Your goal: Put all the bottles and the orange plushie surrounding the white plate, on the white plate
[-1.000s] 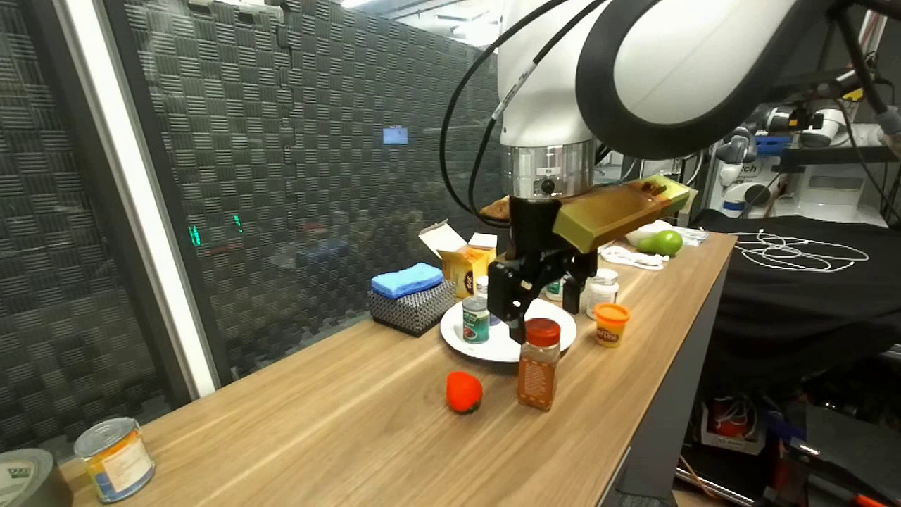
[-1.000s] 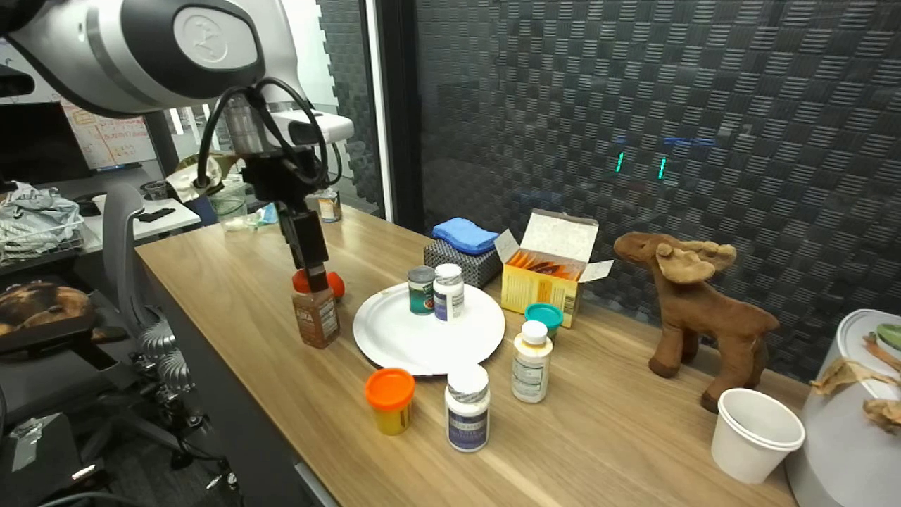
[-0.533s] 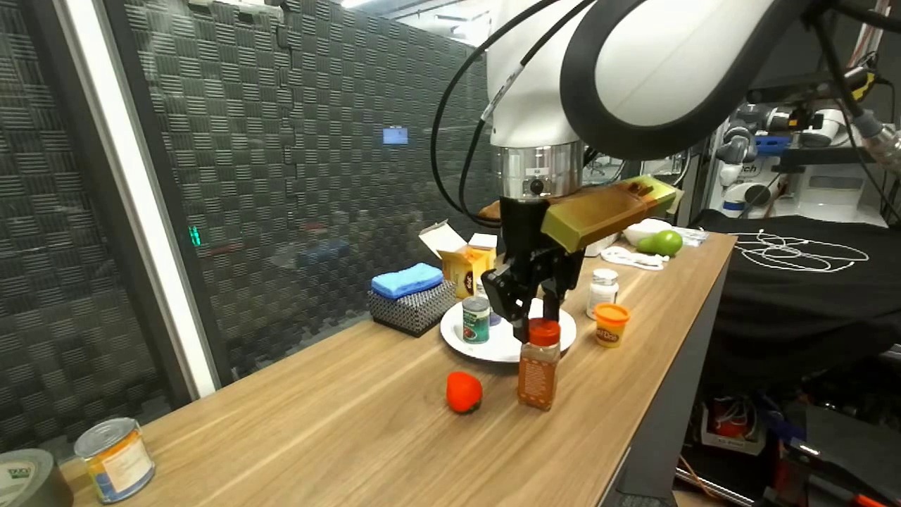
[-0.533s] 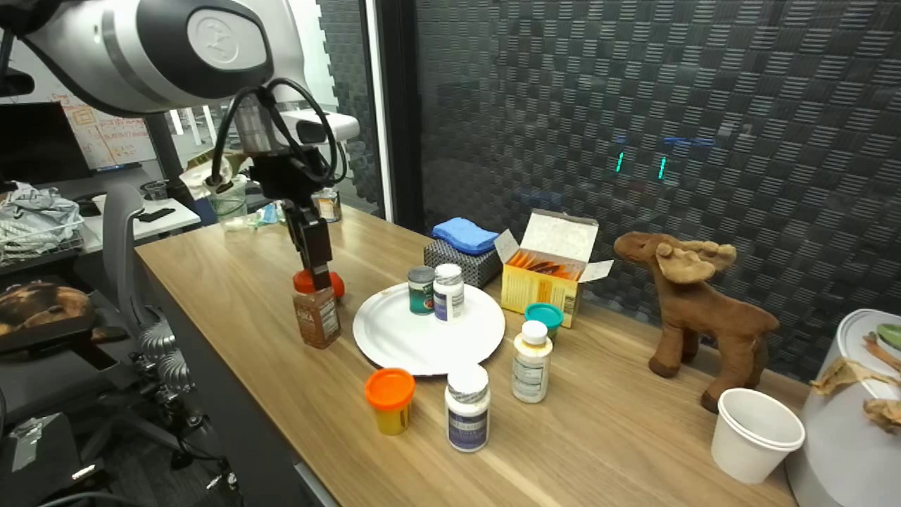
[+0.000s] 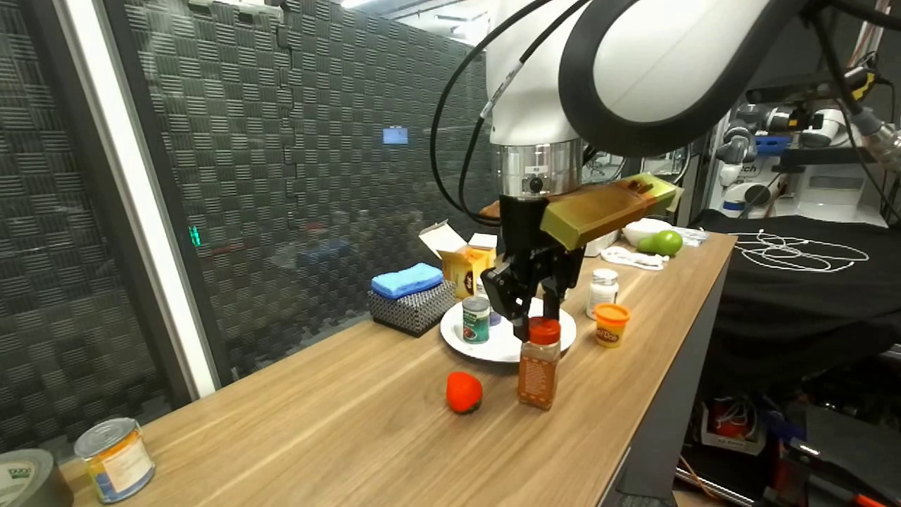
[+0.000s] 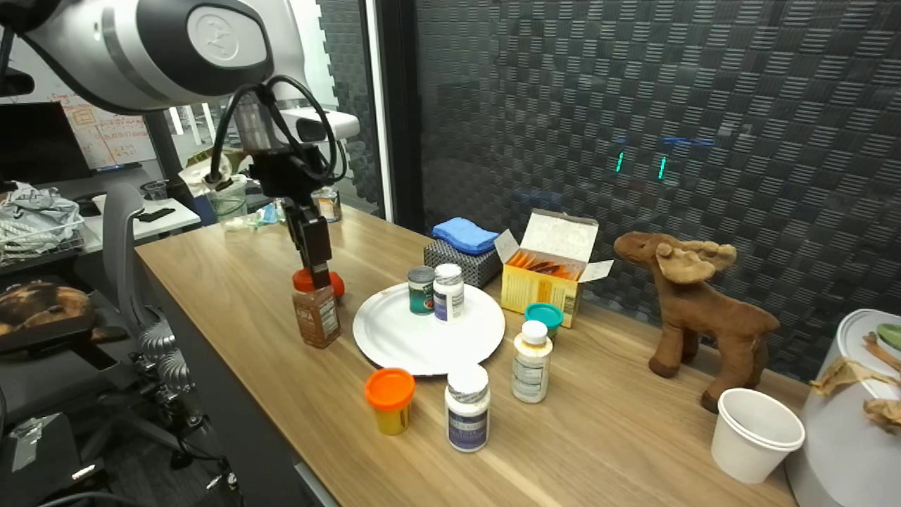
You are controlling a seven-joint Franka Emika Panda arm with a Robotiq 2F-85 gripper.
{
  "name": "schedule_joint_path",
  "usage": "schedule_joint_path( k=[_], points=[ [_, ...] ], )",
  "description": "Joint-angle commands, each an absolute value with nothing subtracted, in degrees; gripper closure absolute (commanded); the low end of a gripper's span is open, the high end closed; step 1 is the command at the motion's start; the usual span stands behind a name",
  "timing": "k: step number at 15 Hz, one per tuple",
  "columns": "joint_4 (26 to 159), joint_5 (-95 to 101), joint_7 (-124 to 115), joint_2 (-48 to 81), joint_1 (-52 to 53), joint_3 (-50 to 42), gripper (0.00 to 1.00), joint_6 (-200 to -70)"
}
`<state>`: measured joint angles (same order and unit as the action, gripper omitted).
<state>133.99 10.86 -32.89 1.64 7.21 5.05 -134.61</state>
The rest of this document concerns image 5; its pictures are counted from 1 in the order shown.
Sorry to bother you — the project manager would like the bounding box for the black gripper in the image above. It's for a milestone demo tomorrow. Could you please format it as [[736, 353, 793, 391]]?
[[477, 191, 586, 343]]

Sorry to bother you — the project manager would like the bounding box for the small green labelled jar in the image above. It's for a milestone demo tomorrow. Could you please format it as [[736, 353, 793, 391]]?
[[458, 295, 494, 347]]

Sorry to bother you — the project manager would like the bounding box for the small orange cup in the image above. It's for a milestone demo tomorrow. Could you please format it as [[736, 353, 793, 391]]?
[[591, 301, 634, 350]]

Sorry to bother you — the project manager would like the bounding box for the spice bottle orange lid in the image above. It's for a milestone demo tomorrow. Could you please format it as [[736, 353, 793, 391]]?
[[514, 315, 562, 415]]

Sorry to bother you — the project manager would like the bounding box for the white paper plate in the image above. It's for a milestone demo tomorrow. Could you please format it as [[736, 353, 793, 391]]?
[[437, 295, 580, 367]]

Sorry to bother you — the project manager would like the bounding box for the open yellow cardboard box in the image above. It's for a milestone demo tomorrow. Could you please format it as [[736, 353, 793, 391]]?
[[417, 219, 500, 301]]

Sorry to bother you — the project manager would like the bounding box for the white crumpled paper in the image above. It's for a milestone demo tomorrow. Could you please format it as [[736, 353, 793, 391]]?
[[600, 242, 670, 273]]

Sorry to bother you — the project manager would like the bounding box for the white bowl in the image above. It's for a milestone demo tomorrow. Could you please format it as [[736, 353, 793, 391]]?
[[620, 214, 672, 248]]

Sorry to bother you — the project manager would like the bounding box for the grey foam block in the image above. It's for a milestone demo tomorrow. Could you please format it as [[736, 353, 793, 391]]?
[[366, 280, 458, 339]]

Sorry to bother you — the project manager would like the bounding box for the red tomato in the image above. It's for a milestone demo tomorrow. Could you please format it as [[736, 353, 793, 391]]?
[[442, 370, 487, 418]]

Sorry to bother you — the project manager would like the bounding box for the blue folded cloth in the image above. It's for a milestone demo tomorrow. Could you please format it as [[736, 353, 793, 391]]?
[[368, 259, 445, 305]]

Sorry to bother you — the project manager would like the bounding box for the green round fruit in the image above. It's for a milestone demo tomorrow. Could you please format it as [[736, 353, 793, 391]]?
[[649, 229, 686, 259]]

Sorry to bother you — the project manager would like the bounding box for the red white box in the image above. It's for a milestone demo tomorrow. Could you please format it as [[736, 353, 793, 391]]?
[[700, 391, 767, 459]]

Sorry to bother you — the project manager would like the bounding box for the black covered table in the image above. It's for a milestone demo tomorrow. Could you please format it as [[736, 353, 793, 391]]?
[[697, 208, 901, 377]]

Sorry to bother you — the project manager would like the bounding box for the white lab equipment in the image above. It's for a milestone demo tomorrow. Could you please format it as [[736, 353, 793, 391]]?
[[707, 102, 901, 225]]

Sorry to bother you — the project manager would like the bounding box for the tin can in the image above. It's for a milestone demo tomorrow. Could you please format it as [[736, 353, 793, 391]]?
[[69, 418, 156, 507]]

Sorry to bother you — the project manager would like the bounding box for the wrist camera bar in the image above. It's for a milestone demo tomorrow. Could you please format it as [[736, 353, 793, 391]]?
[[538, 173, 683, 253]]

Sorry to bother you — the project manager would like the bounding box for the white coiled cable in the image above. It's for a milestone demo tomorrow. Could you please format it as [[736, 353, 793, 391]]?
[[731, 229, 872, 276]]

